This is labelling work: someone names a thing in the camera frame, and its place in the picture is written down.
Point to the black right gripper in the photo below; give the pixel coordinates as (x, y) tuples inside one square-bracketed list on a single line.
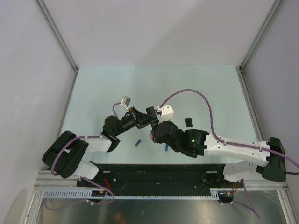
[(156, 139)]

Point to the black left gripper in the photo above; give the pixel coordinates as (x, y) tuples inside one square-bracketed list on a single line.
[(142, 119)]

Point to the black battery cover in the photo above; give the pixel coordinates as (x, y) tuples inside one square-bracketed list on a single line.
[(188, 122)]

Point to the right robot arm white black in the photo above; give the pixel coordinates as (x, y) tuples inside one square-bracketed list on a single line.
[(262, 157)]

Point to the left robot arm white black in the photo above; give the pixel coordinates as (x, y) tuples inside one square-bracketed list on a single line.
[(65, 157)]

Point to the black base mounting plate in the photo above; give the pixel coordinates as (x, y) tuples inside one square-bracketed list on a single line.
[(199, 175)]

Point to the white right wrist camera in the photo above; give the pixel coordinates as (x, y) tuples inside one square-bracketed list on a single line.
[(166, 113)]

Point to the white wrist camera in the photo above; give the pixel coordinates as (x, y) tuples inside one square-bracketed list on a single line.
[(166, 113), (125, 103)]

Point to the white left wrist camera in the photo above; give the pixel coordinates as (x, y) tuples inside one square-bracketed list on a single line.
[(125, 103)]

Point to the white slotted cable duct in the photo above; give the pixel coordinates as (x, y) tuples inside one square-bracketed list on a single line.
[(96, 194)]

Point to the aluminium front rail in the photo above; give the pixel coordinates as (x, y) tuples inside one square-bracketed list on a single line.
[(45, 180)]

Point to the left aluminium frame post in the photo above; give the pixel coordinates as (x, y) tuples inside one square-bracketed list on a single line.
[(55, 31)]

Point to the aluminium frame post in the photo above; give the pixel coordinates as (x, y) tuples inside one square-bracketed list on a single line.
[(55, 31), (269, 19)]

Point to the right aluminium frame post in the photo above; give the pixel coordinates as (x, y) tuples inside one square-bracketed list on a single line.
[(269, 19)]

